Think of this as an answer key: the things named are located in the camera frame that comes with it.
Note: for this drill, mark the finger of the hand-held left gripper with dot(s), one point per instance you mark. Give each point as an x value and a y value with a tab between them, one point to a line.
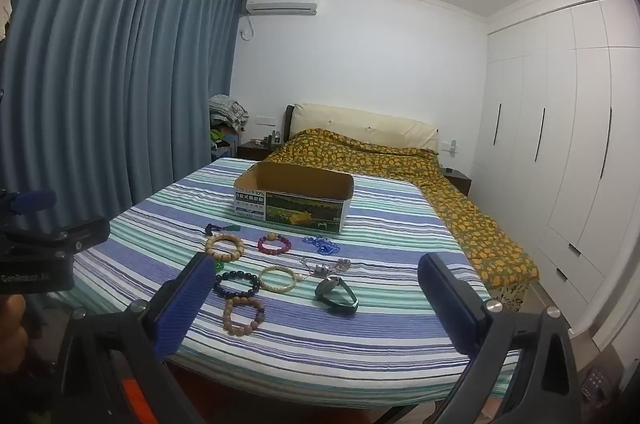
75	234
32	201

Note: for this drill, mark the white wardrobe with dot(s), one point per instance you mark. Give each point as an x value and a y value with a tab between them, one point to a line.
565	154

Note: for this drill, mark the striped bed sheet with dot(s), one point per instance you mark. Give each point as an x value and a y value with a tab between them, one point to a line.
390	264

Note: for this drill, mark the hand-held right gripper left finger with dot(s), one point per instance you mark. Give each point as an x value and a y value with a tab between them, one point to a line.
185	304

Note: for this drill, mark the pile of clothes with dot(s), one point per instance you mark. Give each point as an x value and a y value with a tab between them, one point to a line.
227	109

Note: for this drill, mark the pale gold bangle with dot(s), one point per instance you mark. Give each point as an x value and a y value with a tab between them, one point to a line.
265	284

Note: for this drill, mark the person's left hand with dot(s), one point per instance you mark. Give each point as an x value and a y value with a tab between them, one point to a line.
12	329

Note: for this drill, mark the dark wooden nightstand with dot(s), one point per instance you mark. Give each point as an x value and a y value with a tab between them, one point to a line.
457	181
250	150

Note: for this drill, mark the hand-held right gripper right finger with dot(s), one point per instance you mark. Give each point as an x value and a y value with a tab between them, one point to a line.
450	304

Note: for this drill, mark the blue curtain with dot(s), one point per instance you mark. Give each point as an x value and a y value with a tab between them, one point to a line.
125	79

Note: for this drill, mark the green cloth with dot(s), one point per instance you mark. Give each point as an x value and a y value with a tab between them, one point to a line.
216	136

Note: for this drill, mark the white air conditioner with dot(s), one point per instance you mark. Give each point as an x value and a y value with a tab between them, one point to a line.
282	1

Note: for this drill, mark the cream pillow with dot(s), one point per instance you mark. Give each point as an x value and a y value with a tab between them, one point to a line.
360	121

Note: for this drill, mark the dark device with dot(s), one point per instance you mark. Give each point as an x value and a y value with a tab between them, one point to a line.
597	384

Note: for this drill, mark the printed cardboard box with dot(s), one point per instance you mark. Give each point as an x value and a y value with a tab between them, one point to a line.
300	211

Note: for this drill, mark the yellow patterned pillow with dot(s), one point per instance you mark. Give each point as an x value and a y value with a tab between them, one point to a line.
450	204

